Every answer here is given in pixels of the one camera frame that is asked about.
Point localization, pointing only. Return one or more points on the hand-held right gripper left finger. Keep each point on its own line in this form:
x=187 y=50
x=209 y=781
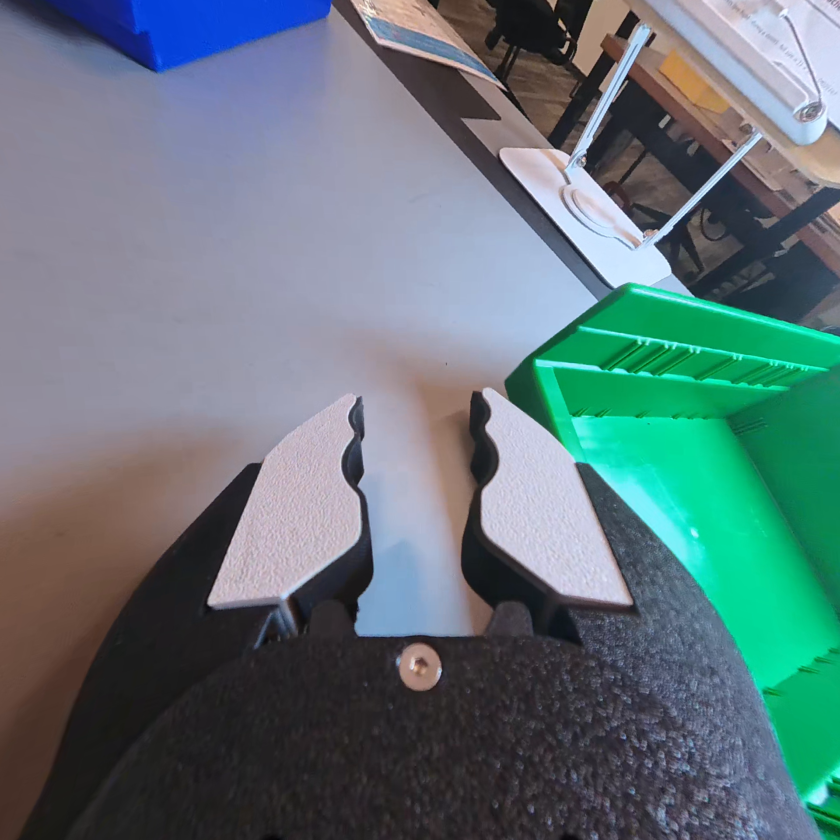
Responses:
x=295 y=518

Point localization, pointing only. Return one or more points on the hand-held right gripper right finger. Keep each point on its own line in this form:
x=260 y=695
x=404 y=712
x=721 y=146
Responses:
x=544 y=518

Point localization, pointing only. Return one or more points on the blue plastic bin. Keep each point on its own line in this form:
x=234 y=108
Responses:
x=216 y=26

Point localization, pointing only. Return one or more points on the green plastic bin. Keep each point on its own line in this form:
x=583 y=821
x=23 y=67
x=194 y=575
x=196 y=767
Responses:
x=656 y=472

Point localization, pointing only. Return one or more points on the white desk lamp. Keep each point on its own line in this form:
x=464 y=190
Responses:
x=590 y=223

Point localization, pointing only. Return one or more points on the yellow sheet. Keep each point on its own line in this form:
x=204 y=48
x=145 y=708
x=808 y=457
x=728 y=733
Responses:
x=689 y=79

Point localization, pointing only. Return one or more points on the black chair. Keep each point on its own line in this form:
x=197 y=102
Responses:
x=538 y=26

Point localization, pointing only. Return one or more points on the blue and white booklet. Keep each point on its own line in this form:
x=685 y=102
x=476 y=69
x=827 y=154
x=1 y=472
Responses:
x=420 y=33

